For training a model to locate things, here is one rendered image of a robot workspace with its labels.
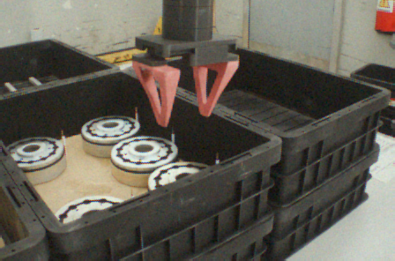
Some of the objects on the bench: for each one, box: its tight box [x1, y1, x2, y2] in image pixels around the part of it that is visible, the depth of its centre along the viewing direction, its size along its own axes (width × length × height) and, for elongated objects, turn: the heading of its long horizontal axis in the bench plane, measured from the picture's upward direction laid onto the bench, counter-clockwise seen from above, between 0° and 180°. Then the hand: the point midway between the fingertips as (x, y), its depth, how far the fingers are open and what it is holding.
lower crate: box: [260, 148, 380, 261], centre depth 80 cm, size 40×30×12 cm
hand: (184, 113), depth 49 cm, fingers open, 6 cm apart
